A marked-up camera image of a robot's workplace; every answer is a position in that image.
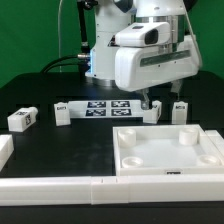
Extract white front fence rail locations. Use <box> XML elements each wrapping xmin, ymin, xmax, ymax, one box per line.
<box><xmin>0</xmin><ymin>174</ymin><xmax>224</xmax><ymax>206</ymax></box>

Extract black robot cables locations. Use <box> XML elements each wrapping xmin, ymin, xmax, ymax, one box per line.
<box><xmin>39</xmin><ymin>0</ymin><xmax>100</xmax><ymax>74</ymax></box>

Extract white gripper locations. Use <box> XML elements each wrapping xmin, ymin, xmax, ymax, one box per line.
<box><xmin>115</xmin><ymin>36</ymin><xmax>199</xmax><ymax>110</ymax></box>

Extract white tag base sheet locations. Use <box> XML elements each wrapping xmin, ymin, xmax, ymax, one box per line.
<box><xmin>68</xmin><ymin>100</ymin><xmax>143</xmax><ymax>118</ymax></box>

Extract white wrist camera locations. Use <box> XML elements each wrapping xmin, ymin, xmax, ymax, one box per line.
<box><xmin>115</xmin><ymin>22</ymin><xmax>171</xmax><ymax>47</ymax></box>

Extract white square tabletop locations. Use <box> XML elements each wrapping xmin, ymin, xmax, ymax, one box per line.
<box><xmin>113</xmin><ymin>125</ymin><xmax>224</xmax><ymax>176</ymax></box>

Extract white left fence block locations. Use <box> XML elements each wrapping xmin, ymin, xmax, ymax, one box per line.
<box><xmin>0</xmin><ymin>135</ymin><xmax>14</xmax><ymax>171</ymax></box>

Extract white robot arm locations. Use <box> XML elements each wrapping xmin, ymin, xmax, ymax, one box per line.
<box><xmin>77</xmin><ymin>0</ymin><xmax>202</xmax><ymax>110</ymax></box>

